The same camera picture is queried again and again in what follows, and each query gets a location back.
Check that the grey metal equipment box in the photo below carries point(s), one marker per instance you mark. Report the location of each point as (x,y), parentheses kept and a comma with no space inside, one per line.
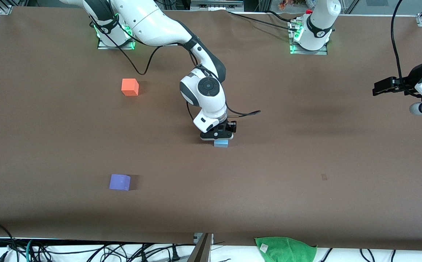
(216,4)

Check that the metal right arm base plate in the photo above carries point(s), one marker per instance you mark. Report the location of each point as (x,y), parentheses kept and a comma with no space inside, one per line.
(103,46)

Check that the purple foam block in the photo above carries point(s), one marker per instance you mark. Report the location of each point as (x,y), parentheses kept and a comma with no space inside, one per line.
(119,182)

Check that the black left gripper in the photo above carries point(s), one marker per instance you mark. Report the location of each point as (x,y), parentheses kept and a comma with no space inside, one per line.
(404,84)

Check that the green cloth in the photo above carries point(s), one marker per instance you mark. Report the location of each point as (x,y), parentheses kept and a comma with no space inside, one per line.
(285,249)

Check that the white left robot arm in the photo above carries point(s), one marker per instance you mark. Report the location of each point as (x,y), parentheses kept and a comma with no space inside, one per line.
(320,22)

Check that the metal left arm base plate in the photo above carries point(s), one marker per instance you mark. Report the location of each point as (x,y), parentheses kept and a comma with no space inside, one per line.
(320,52)

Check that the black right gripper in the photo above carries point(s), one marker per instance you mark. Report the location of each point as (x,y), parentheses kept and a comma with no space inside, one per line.
(230,127)

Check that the brown table cover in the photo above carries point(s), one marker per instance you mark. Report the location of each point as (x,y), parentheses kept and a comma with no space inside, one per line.
(210,200)

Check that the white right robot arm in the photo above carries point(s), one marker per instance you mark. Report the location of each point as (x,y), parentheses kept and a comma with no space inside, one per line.
(149,22)

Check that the orange foam block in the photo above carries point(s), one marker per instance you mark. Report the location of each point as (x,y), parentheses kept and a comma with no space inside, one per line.
(129,87)

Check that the blue foam block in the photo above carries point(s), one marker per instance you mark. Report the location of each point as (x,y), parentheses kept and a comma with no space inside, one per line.
(221,143)

